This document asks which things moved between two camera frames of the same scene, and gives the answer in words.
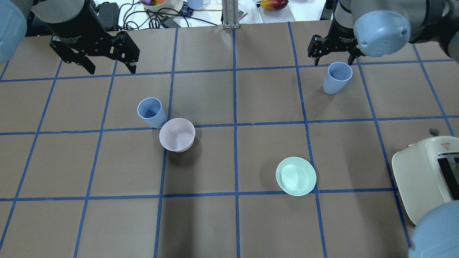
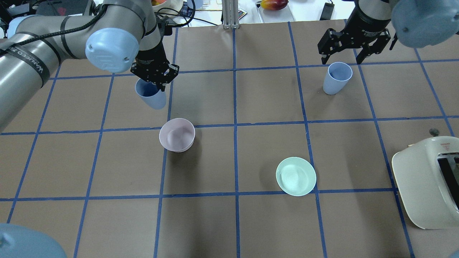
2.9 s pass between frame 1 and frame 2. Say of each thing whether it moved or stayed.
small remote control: stayed
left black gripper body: moved
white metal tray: stayed
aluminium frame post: stayed
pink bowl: stayed
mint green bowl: stayed
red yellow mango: stayed
